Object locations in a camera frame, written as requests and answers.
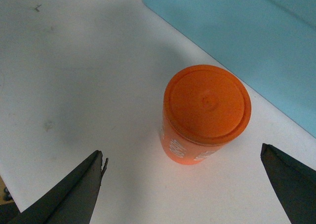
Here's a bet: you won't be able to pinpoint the orange cylinder part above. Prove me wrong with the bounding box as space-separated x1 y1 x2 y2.
160 65 251 165

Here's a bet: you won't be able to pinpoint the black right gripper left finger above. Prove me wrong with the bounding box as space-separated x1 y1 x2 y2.
8 150 109 224

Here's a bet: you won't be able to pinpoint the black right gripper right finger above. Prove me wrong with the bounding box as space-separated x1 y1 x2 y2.
260 143 316 224

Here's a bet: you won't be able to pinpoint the light blue plastic box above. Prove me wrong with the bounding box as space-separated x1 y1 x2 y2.
142 0 316 135

